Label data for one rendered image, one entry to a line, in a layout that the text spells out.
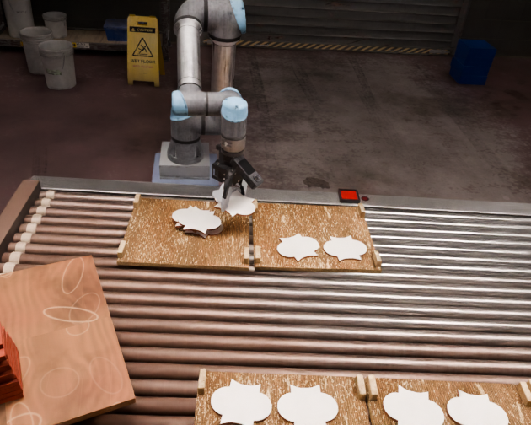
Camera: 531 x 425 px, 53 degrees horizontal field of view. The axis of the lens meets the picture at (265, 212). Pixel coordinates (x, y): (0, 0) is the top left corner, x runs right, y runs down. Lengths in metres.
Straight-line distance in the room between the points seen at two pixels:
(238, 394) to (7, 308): 0.61
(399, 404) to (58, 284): 0.91
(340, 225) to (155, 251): 0.65
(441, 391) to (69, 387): 0.89
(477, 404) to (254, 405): 0.55
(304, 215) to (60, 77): 3.66
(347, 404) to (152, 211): 0.95
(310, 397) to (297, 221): 0.72
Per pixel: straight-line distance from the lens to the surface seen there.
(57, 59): 5.15
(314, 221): 1.88
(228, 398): 1.33
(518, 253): 2.06
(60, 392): 1.27
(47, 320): 1.41
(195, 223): 1.77
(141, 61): 5.22
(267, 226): 1.83
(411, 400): 1.41
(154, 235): 1.78
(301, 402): 1.34
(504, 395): 1.54
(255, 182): 1.62
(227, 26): 1.91
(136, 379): 1.41
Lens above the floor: 2.04
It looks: 36 degrees down
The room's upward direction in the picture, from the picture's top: 5 degrees clockwise
